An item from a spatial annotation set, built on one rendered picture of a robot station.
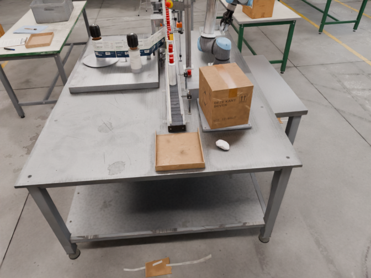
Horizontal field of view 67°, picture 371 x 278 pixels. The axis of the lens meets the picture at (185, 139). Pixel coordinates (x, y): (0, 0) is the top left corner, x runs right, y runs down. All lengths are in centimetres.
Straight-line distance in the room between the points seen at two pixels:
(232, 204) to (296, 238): 54
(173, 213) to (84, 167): 76
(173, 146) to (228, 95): 42
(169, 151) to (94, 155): 42
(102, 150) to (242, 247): 121
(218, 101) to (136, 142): 53
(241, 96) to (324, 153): 160
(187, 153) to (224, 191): 71
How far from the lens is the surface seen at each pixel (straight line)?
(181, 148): 159
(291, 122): 208
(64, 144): 179
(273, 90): 218
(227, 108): 164
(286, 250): 225
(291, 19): 398
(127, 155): 160
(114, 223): 207
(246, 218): 205
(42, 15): 412
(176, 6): 230
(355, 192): 279
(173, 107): 184
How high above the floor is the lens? 190
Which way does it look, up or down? 40 degrees down
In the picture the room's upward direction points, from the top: 2 degrees counter-clockwise
